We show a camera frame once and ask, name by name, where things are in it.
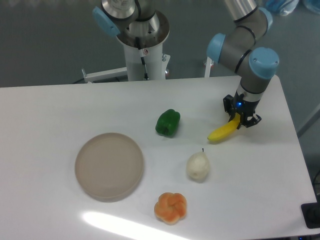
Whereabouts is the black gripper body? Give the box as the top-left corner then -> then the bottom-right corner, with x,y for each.
232,90 -> 262,119

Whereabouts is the white right support bracket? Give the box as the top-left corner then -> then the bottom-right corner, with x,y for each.
203,57 -> 215,78

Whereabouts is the white support bracket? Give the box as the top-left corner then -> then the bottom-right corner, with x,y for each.
81,67 -> 127,83
203,57 -> 215,78

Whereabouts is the white left support bracket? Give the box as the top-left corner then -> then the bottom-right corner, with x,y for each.
81,67 -> 127,83

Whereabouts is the blue bag at corner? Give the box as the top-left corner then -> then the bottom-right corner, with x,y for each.
302,0 -> 320,15

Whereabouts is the white pear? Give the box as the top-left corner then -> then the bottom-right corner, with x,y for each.
186,149 -> 211,183

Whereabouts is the beige round plate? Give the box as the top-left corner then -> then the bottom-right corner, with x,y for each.
74,132 -> 145,202

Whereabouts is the yellow banana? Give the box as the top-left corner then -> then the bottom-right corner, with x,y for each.
207,113 -> 241,143

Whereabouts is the black pedestal cable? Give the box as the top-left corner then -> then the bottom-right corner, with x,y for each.
134,36 -> 150,81

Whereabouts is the blue plastic bag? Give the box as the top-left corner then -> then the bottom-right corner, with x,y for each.
263,0 -> 299,16

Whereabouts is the orange knotted bread roll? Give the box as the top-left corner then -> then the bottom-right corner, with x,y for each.
153,192 -> 187,225

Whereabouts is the green bell pepper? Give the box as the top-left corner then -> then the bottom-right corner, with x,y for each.
155,109 -> 181,137

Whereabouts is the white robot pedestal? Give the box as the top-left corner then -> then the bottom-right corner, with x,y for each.
117,10 -> 171,81

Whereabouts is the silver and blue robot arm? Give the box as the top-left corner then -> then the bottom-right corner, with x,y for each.
92,0 -> 279,128

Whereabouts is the black device at edge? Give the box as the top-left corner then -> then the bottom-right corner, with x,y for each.
301,202 -> 320,229

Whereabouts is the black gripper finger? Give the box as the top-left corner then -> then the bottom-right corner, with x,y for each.
238,113 -> 262,129
223,94 -> 237,120

